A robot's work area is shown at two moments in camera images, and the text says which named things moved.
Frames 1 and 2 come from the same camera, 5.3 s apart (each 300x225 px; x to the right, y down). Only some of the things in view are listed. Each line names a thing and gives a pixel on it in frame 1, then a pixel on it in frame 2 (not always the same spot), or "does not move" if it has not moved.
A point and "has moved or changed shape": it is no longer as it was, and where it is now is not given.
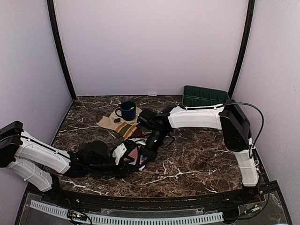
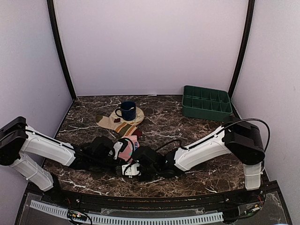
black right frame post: [251, 8] does not move
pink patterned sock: [134, 154] has moved or changed shape
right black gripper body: [153, 151] → [151, 170]
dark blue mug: [128, 109] does not move
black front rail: [86, 199] does not move
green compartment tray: [197, 96] does not move
